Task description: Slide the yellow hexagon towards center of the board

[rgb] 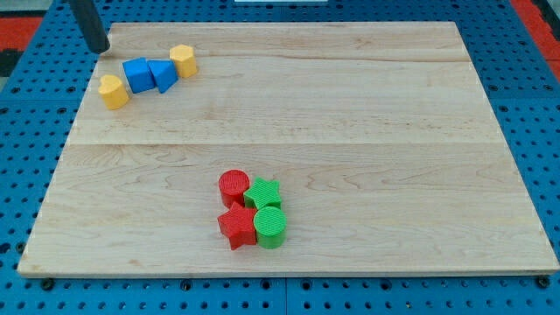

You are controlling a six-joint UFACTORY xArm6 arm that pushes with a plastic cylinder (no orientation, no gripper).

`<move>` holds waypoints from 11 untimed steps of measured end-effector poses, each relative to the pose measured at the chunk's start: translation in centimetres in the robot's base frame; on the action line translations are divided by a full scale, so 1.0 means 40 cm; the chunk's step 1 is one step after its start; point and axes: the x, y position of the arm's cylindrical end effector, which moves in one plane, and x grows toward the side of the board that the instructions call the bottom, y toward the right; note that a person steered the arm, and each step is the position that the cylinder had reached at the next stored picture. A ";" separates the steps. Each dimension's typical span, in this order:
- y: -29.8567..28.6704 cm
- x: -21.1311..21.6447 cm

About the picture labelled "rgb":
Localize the yellow hexagon block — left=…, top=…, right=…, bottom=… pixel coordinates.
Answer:
left=169, top=45, right=198, bottom=78

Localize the light wooden board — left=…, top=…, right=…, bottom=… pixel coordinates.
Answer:
left=17, top=22, right=559, bottom=278

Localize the green star block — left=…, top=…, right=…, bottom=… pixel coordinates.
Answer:
left=243, top=177, right=282, bottom=209

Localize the red cylinder block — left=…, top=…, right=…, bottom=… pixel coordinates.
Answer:
left=218, top=169, right=250, bottom=208

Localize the green cylinder block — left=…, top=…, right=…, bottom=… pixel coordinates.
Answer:
left=254, top=206, right=287, bottom=249

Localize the red star block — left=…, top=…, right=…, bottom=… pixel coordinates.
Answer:
left=217, top=202, right=257, bottom=250

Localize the blue triangle block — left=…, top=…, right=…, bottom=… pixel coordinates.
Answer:
left=148, top=59, right=179, bottom=94

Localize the blue cube block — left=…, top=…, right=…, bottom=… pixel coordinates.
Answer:
left=122, top=57, right=156, bottom=94

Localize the yellow heart block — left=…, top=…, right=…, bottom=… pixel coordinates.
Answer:
left=98, top=74, right=130, bottom=110

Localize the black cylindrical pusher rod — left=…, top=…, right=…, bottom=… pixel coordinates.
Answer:
left=68, top=0, right=110, bottom=53

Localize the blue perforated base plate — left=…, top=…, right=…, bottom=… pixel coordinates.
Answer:
left=1, top=0, right=559, bottom=314

